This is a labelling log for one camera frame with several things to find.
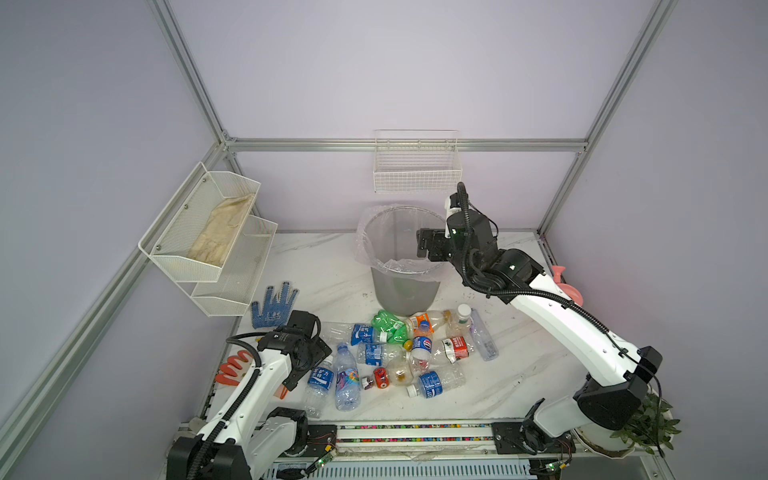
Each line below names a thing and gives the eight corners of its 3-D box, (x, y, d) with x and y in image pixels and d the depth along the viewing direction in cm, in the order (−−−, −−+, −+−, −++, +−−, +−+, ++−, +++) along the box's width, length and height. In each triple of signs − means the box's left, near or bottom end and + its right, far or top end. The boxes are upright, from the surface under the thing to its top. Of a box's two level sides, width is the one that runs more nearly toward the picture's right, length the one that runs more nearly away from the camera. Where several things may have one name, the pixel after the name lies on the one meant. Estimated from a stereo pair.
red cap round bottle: (375, 390, 81) (374, 388, 79) (372, 371, 84) (371, 368, 82) (413, 383, 82) (413, 380, 80) (409, 364, 85) (409, 361, 84)
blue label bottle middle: (358, 369, 86) (356, 362, 82) (360, 346, 91) (358, 338, 86) (409, 369, 86) (410, 362, 82) (408, 346, 91) (409, 338, 87)
